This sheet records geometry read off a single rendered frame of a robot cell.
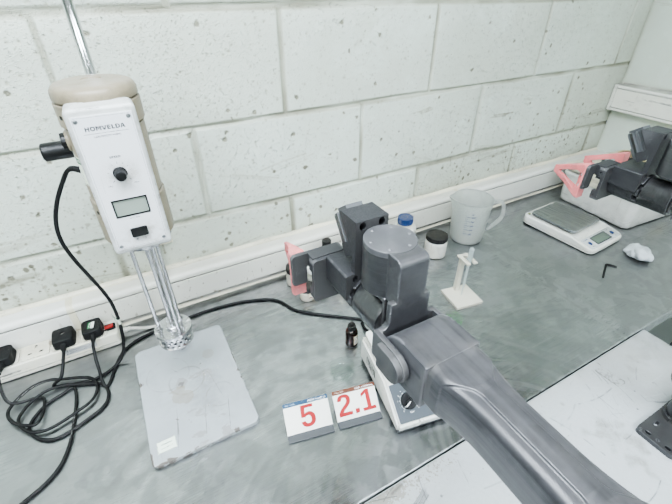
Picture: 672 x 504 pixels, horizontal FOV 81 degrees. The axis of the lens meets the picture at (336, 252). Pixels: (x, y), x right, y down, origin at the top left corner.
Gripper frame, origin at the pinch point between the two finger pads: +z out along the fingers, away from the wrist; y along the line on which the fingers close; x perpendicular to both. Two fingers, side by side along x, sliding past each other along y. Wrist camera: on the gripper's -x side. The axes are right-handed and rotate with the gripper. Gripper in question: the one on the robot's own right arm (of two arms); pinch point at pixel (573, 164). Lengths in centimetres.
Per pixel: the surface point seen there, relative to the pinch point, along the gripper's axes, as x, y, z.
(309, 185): 15, 39, 48
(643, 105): 7, -95, 35
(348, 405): 38, 57, -4
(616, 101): 8, -95, 45
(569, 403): 40.5, 15.4, -24.5
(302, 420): 38, 66, -2
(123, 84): -21, 79, 14
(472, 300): 39.3, 10.7, 8.0
